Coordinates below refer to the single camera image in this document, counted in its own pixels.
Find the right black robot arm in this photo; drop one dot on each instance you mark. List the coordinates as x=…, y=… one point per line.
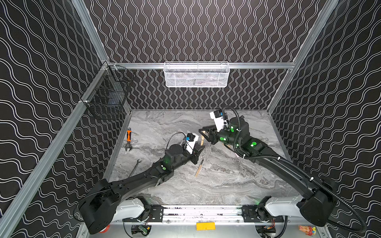
x=312, y=203

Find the silver combination wrench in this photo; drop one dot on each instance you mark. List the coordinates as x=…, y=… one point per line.
x=135, y=168

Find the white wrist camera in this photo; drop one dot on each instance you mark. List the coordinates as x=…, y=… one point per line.
x=190, y=141
x=220, y=120

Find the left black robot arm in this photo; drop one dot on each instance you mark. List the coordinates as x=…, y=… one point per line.
x=99, y=206

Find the white wire mesh basket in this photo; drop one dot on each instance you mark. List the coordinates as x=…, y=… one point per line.
x=203, y=74

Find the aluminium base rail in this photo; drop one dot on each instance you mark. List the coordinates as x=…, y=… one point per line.
x=134, y=211

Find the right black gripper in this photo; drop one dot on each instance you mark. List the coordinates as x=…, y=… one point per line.
x=214, y=135

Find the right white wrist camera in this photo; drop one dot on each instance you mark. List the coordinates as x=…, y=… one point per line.
x=220, y=120

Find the orange handled adjustable wrench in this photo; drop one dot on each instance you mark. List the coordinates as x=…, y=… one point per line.
x=128, y=146

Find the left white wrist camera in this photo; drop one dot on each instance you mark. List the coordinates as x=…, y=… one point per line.
x=190, y=141

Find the yellow label block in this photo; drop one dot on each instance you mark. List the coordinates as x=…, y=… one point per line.
x=205, y=226

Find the black wire mesh basket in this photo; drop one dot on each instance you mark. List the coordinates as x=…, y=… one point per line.
x=107, y=101

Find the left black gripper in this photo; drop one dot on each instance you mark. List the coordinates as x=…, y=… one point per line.
x=195, y=154

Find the red yellow small toy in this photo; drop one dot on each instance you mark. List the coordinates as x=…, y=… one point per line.
x=308, y=230

